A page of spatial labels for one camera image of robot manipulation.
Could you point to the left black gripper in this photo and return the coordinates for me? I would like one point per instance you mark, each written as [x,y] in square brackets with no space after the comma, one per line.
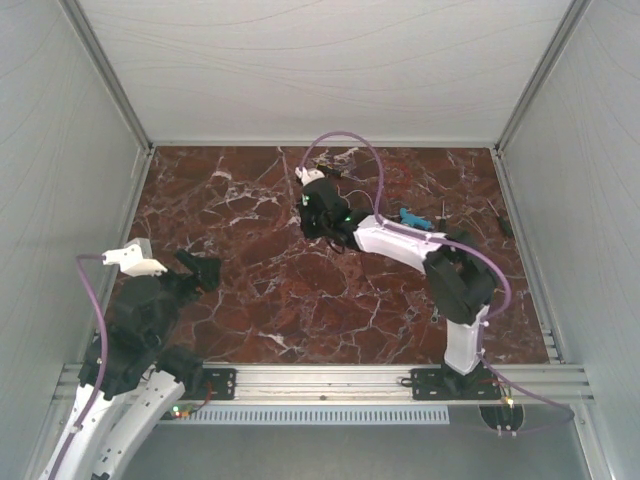
[206,271]

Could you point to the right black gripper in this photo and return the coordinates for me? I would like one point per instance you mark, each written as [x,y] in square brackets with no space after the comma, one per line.
[307,231]

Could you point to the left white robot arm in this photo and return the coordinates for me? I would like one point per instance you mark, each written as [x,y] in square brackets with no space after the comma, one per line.
[130,375]

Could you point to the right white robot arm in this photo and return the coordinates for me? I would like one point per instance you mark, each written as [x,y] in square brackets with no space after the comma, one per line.
[461,284]

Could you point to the black yellow screwdriver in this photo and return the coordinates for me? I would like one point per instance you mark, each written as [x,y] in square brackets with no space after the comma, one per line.
[332,171]

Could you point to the blue toy drill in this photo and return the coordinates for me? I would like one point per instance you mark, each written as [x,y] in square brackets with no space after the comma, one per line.
[413,221]

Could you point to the small circuit board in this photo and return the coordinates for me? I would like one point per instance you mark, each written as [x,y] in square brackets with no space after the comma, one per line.
[180,411]

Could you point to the small black screwdriver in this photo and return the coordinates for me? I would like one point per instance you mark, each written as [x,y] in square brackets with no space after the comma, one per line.
[503,223]

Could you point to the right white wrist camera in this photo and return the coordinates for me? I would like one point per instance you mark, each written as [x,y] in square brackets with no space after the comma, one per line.
[306,176]

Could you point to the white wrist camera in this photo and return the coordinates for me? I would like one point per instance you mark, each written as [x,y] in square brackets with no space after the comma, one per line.
[306,176]
[134,259]

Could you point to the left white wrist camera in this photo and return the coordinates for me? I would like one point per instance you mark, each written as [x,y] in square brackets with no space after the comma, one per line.
[134,259]

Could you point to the left black mount plate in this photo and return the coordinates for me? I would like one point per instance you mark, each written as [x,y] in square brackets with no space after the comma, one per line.
[213,384]

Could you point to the black mount plate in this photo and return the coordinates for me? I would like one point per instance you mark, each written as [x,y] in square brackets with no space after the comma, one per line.
[213,384]
[431,384]

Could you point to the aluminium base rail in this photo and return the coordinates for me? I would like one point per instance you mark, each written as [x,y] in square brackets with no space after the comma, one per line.
[291,384]

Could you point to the grey slotted cable duct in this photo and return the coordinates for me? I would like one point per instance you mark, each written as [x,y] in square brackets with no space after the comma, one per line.
[322,415]

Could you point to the right black mount plate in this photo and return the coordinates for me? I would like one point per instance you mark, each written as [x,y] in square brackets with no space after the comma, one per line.
[431,384]

